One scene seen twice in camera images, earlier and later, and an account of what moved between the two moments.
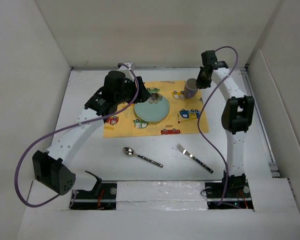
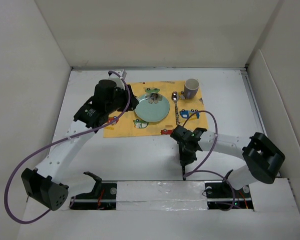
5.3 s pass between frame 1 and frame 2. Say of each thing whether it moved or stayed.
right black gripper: moved
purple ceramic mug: stayed
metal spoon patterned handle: moved
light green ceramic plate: stayed
